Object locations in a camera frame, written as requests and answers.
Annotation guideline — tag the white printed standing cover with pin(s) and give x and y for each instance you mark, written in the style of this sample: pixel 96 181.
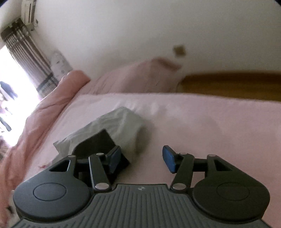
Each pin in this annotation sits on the white printed standing cover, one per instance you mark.
pixel 59 64

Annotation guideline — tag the white air conditioner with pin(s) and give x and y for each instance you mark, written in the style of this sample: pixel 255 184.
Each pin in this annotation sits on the white air conditioner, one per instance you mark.
pixel 28 11

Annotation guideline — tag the pink pillow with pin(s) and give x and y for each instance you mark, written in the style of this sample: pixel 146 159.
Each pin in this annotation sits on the pink pillow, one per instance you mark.
pixel 136 76

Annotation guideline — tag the brown striped curtain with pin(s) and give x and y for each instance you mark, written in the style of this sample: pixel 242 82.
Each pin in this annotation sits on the brown striped curtain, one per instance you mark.
pixel 33 59

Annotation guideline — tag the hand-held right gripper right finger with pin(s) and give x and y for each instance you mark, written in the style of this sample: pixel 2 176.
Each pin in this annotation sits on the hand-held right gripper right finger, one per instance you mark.
pixel 169 159

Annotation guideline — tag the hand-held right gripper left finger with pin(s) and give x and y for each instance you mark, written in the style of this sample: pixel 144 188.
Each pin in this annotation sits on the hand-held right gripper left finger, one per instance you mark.
pixel 115 158

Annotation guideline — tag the pink duvet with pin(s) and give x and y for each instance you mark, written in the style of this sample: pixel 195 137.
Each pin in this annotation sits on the pink duvet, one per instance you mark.
pixel 44 118

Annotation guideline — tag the hanging dark clothes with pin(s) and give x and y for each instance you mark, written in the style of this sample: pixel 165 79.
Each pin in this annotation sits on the hanging dark clothes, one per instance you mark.
pixel 6 92

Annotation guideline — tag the grey garment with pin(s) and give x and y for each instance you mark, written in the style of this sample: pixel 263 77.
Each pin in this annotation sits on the grey garment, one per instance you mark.
pixel 123 127

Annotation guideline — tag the wooden headboard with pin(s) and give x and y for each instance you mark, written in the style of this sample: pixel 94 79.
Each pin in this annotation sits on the wooden headboard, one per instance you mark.
pixel 230 84

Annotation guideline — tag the brown wall switch plate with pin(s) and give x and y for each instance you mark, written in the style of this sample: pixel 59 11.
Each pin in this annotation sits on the brown wall switch plate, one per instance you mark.
pixel 179 50

